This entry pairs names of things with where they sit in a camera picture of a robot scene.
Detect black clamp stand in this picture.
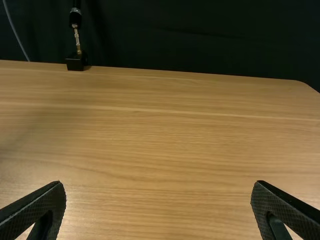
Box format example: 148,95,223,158
65,0,88,72

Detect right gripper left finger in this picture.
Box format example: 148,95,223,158
0,180,67,240

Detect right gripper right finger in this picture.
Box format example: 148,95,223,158
250,180,320,240

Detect thin grey cable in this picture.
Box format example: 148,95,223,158
3,0,31,62

